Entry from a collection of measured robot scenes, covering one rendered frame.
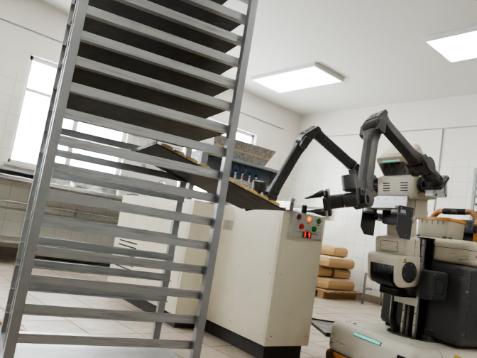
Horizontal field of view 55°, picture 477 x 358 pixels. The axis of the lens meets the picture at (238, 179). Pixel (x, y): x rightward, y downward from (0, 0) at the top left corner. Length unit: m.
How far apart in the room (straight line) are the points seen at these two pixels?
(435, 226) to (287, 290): 0.89
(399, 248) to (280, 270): 0.65
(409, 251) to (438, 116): 4.77
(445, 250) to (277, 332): 1.00
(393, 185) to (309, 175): 5.63
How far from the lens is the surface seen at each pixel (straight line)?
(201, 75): 1.77
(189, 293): 1.74
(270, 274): 2.64
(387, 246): 2.56
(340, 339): 2.69
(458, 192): 6.72
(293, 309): 2.75
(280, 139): 8.21
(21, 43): 6.11
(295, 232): 2.64
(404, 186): 2.53
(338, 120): 8.05
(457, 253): 2.61
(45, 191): 1.56
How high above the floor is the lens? 0.66
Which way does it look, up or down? 7 degrees up
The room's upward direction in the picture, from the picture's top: 9 degrees clockwise
